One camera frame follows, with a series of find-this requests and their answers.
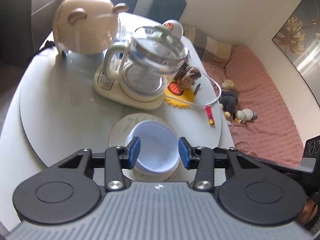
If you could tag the floral plate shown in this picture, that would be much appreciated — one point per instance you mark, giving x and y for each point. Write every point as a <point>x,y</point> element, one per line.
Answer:
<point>118,136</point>

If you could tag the grey lazy susan turntable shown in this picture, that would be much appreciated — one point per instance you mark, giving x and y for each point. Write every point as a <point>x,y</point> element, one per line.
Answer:
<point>62,113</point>

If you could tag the cream kettle base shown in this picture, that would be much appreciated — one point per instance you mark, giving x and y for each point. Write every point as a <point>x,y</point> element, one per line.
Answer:
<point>111,90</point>

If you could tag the brown dog figurine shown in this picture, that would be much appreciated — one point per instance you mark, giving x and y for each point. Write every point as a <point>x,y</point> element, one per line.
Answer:
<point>186,76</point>

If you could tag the pink blanket sofa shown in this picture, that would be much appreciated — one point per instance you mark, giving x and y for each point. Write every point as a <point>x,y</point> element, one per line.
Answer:
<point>273,134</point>

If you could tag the beige bear food cover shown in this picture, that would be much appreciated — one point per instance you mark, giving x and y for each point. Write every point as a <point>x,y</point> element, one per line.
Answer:
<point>86,26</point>

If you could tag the plaid pillow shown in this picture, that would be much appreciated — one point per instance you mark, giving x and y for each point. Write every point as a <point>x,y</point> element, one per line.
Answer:
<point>208,48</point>

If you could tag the beige plush toy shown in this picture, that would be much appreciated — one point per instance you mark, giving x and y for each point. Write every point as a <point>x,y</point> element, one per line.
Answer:
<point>228,85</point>

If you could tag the white bowl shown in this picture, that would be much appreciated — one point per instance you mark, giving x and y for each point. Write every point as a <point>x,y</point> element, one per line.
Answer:
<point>158,148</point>

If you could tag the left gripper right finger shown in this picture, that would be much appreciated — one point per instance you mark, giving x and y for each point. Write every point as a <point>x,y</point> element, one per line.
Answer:
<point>201,159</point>

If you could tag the dark monkey plush toy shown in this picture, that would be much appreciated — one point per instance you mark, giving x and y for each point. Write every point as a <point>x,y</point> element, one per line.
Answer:
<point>228,102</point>

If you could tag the person's right hand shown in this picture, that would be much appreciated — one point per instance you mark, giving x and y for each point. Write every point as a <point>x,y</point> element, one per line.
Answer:
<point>310,214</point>

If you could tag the black hair clip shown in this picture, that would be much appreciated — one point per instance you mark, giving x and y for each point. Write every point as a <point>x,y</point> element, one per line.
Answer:
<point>197,88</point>

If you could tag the gold leaf wall painting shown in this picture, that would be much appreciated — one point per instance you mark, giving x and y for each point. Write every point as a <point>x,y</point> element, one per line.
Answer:
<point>298,39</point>

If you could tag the grey penguin plush toy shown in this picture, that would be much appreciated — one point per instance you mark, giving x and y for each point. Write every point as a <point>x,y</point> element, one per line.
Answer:
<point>242,116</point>

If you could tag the yellow sunflower coaster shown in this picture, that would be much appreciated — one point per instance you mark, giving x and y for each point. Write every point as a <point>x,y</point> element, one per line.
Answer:
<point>180,98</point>

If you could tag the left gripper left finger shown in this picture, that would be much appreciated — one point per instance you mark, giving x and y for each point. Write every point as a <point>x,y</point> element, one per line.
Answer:
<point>118,158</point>

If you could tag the glass electric kettle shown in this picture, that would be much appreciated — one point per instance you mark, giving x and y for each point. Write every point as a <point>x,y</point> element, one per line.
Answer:
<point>145,65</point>

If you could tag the dark cabinet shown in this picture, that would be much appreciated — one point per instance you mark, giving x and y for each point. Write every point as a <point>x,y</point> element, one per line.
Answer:
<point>25,24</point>

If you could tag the right dark chair back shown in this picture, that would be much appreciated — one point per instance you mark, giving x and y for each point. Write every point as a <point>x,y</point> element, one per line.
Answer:
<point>163,10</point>

